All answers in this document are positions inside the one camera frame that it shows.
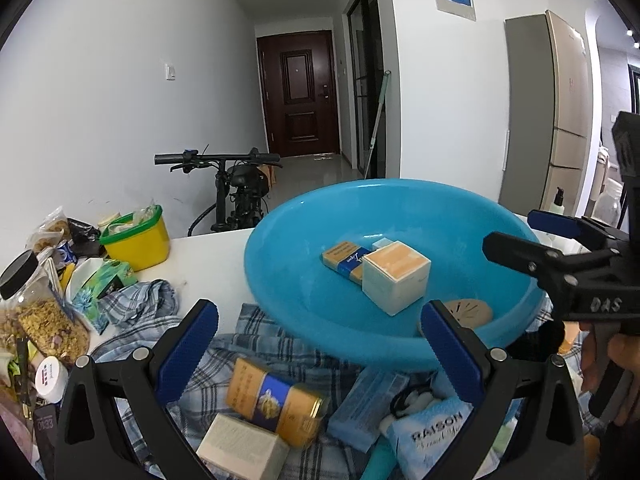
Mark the person's right hand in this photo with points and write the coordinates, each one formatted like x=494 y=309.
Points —
x=624 y=351

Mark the black bicycle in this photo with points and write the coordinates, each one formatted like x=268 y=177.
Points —
x=241 y=185

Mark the blue plastic basin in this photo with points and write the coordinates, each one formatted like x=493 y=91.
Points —
x=284 y=270

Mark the dark brown door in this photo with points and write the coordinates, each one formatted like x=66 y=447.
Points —
x=299 y=93

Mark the Raison blue tissue pack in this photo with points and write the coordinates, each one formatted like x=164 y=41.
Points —
x=423 y=431

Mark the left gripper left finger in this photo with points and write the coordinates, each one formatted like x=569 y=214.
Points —
x=92 y=442

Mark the cream cube box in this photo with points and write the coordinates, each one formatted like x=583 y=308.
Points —
x=395 y=276

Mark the gold blue cylindrical can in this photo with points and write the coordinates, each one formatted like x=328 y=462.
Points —
x=276 y=404

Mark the blue plaid shirt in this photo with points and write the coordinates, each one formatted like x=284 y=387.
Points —
x=143 y=312

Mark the clear jar black lid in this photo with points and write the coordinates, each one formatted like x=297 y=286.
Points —
x=32 y=310

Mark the grey beige refrigerator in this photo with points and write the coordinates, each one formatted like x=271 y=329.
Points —
x=550 y=106

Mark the gold blue cigarette box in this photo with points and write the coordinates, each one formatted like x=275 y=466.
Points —
x=345 y=259

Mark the white wall switch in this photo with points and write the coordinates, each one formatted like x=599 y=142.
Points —
x=170 y=72

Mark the green tissue box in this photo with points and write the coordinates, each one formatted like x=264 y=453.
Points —
x=91 y=281

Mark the yellow tub green rim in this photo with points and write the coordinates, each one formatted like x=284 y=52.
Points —
x=139 y=238

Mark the cream rectangular box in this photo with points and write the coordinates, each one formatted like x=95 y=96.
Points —
x=242 y=449

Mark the light blue wipes pack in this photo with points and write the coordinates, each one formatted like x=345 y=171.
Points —
x=356 y=420

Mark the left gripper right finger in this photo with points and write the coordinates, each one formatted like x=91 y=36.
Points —
x=547 y=442

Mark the beige round vented disc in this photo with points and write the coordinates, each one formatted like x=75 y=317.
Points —
x=470 y=313

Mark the green pump bottle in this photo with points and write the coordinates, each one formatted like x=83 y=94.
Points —
x=557 y=204

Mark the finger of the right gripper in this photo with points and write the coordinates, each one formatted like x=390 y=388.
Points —
x=553 y=271
x=591 y=234

